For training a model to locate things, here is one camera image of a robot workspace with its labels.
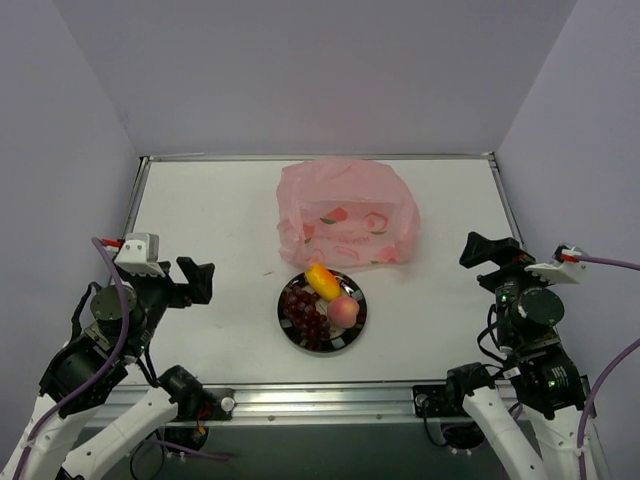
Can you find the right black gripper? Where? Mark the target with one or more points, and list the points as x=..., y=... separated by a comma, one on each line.
x=505, y=265

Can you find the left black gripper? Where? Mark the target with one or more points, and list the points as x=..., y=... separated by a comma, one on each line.
x=167, y=285

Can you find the orange fake fruit slice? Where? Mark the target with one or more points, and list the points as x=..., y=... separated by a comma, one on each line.
x=323, y=282

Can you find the red fake grape bunch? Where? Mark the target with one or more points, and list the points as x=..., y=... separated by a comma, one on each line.
x=304, y=319

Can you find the pink plastic bag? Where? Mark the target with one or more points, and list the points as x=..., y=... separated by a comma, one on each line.
x=345, y=213

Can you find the fake peach pink yellow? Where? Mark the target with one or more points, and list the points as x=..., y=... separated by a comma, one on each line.
x=343, y=311

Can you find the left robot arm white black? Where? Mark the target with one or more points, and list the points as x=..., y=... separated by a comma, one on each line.
x=76, y=384

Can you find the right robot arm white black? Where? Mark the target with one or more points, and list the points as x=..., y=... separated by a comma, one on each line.
x=537, y=411

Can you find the round plate dark rim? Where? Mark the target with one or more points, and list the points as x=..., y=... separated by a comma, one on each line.
x=340, y=338

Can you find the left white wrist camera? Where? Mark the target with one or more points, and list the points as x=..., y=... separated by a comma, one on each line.
x=136, y=254

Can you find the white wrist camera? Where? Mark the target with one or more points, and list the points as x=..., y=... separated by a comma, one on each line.
x=565, y=267
x=136, y=254

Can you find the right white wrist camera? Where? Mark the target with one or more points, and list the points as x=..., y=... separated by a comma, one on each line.
x=565, y=267

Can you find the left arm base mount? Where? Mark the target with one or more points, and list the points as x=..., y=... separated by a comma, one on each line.
x=201, y=404

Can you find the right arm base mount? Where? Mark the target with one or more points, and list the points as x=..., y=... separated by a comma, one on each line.
x=434, y=401

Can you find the aluminium front rail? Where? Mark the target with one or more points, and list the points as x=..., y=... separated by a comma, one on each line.
x=391, y=402

